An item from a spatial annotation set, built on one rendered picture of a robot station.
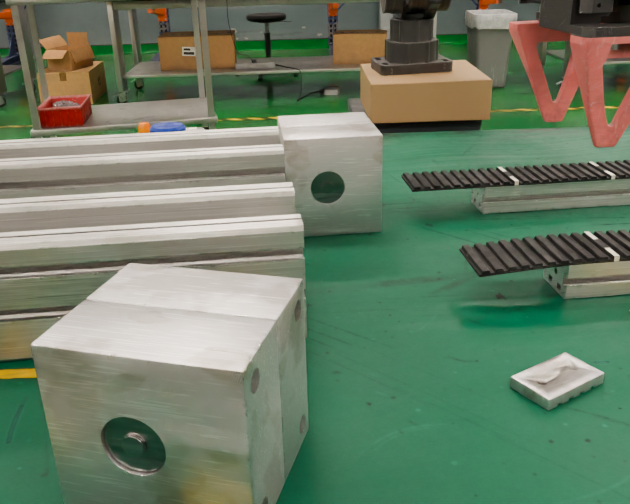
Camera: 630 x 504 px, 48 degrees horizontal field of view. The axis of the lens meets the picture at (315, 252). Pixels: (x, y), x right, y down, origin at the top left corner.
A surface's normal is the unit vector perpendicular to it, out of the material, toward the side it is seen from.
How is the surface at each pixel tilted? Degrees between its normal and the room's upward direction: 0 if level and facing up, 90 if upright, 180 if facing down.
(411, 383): 0
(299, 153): 90
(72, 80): 88
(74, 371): 90
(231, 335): 0
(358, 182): 90
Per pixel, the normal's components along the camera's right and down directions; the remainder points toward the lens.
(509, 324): -0.03, -0.92
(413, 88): 0.03, 0.39
